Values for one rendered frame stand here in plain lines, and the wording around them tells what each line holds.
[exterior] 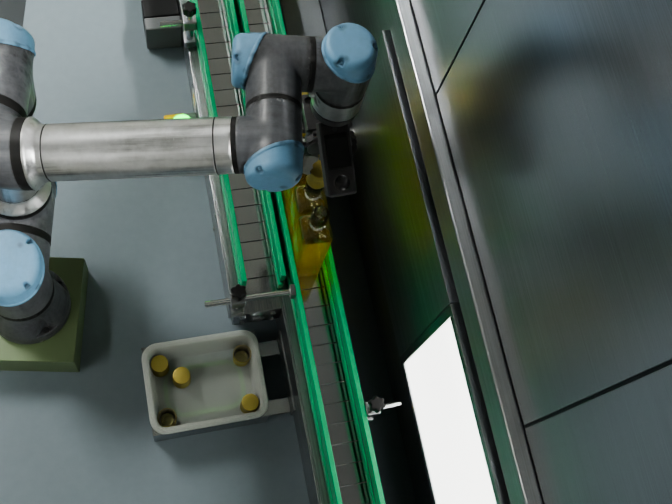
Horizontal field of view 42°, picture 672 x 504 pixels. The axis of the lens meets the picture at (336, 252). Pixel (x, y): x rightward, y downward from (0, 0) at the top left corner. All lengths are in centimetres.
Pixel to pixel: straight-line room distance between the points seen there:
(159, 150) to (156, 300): 75
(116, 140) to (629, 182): 63
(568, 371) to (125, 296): 106
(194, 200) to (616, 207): 119
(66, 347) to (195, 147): 71
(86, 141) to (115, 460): 80
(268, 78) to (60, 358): 79
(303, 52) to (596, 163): 45
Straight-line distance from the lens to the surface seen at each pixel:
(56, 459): 181
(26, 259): 158
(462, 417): 136
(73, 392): 182
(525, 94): 107
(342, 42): 120
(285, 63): 119
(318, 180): 149
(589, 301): 99
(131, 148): 116
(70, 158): 118
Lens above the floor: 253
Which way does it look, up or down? 68 degrees down
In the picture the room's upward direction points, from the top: 24 degrees clockwise
